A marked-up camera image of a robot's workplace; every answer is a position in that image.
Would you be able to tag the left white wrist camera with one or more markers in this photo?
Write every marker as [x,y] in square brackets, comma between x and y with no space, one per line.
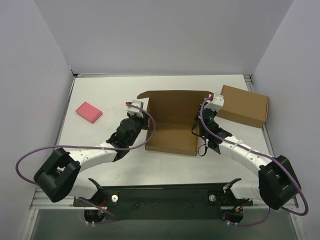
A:
[135,108]

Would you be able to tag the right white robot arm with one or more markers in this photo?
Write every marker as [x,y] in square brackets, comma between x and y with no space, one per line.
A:
[276,182]

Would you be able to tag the small pink box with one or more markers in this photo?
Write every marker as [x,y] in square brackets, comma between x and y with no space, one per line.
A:
[89,112]

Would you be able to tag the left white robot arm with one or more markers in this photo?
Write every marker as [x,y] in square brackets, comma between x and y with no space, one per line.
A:
[58,176]

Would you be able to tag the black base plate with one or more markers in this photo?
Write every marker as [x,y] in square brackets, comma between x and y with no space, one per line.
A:
[201,201]

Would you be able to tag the folded brown cardboard box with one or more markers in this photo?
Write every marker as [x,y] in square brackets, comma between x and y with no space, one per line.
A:
[244,107]

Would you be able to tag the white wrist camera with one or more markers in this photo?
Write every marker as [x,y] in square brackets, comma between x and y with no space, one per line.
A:
[135,108]
[215,102]

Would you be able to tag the brown cardboard box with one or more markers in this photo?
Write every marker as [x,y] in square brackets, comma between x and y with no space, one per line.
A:
[174,113]
[244,107]

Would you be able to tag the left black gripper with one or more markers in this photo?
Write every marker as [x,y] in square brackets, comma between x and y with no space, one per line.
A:
[141,120]

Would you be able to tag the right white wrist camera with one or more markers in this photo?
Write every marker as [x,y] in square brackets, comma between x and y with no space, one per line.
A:
[215,102]

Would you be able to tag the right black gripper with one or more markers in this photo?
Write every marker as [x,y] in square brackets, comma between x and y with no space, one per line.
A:
[208,117]

